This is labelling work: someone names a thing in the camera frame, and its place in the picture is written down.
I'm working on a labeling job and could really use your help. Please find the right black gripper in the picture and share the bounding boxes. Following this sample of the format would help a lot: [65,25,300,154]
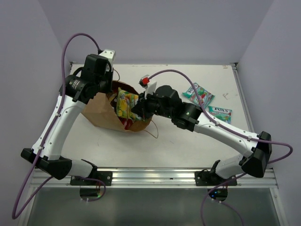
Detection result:
[132,89,174,120]

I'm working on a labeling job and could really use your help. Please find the yellow green Fox's candy bag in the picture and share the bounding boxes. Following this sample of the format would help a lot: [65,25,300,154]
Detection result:
[116,88,143,121]

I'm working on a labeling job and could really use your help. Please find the red cassava chips bag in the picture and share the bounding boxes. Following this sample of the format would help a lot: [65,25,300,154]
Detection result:
[119,118,138,132]

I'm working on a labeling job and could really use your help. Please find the brown paper bag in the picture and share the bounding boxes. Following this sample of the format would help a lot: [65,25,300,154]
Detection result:
[82,79,159,138]

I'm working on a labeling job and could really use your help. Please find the teal red Fox's candy bag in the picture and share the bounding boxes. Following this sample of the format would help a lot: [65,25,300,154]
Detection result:
[182,82,215,108]

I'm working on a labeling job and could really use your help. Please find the brown white chips bag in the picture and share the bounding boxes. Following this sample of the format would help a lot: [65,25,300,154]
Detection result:
[106,92,118,109]

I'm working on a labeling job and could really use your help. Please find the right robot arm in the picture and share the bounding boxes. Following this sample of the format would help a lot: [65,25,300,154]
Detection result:
[132,85,272,186]

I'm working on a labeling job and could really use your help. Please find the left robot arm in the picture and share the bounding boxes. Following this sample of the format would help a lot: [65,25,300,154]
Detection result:
[21,49,115,185]

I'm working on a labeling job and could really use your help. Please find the mint green Fox's candy bag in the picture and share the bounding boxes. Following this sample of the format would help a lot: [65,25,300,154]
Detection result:
[208,106,232,124]

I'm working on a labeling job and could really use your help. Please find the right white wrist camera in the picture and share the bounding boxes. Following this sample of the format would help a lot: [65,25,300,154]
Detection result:
[139,75,157,99]

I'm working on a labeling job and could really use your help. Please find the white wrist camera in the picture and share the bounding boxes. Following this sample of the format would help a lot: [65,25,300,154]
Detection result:
[139,75,157,99]
[98,49,116,66]

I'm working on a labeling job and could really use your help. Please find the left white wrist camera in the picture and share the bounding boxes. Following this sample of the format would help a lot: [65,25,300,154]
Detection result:
[98,49,116,66]

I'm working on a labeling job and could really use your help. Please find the aluminium front rail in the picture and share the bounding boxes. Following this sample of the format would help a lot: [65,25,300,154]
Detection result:
[32,167,278,189]

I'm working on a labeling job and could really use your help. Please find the aluminium rail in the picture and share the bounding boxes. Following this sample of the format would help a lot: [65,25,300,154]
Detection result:
[230,62,266,168]
[32,167,278,189]

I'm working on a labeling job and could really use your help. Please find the aluminium right side rail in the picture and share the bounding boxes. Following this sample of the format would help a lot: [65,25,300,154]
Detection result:
[230,62,266,168]

